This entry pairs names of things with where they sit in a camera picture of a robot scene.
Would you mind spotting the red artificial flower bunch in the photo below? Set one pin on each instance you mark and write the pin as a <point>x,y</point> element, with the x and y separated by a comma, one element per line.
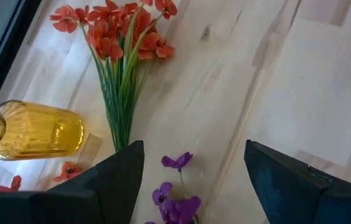
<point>104,40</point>

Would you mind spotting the black aluminium rig frame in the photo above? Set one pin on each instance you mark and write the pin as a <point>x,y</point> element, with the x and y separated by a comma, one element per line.
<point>7,43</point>

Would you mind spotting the purple artificial flower bunch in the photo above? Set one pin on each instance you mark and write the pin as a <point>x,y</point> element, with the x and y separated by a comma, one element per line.
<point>178,208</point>

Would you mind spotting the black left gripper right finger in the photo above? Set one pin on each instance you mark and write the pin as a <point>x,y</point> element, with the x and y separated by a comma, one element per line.
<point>303,202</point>

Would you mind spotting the yellow ribbed glass vase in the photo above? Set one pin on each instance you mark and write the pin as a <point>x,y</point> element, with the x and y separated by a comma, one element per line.
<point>35,130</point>

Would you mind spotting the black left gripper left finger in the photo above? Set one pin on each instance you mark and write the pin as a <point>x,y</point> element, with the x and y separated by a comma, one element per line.
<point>85,205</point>

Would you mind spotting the orange artificial flower bunch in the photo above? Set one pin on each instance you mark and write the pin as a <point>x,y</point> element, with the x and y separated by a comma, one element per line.
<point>68,170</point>

